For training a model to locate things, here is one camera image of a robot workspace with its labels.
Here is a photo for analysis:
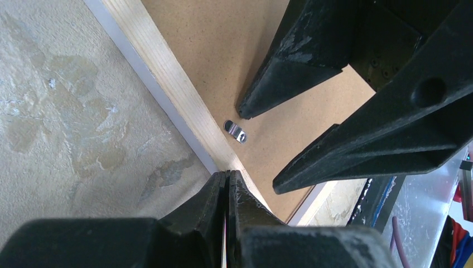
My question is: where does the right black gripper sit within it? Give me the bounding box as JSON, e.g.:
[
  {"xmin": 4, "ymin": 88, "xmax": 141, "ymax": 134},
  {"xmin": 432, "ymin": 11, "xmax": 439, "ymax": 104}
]
[{"xmin": 237, "ymin": 0, "xmax": 472, "ymax": 194}]

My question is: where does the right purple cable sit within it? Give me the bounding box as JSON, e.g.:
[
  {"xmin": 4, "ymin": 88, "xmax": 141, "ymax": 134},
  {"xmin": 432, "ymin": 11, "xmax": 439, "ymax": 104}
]
[{"xmin": 389, "ymin": 216, "xmax": 411, "ymax": 268}]

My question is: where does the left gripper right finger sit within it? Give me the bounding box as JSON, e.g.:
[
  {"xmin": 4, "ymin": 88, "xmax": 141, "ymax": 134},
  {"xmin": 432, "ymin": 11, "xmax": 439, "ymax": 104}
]
[{"xmin": 226, "ymin": 170, "xmax": 287, "ymax": 267}]

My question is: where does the wooden picture frame with glass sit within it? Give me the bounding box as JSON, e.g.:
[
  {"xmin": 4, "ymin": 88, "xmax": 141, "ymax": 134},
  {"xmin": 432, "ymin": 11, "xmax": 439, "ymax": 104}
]
[{"xmin": 84, "ymin": 1, "xmax": 351, "ymax": 226}]

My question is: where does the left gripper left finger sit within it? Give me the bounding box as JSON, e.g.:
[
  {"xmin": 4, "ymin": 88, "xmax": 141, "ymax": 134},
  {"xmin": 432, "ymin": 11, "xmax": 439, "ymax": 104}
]
[{"xmin": 158, "ymin": 172, "xmax": 226, "ymax": 267}]

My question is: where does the small metal frame clip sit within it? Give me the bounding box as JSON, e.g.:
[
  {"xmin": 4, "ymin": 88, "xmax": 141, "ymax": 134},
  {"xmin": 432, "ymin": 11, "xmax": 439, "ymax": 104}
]
[{"xmin": 223, "ymin": 120, "xmax": 247, "ymax": 144}]

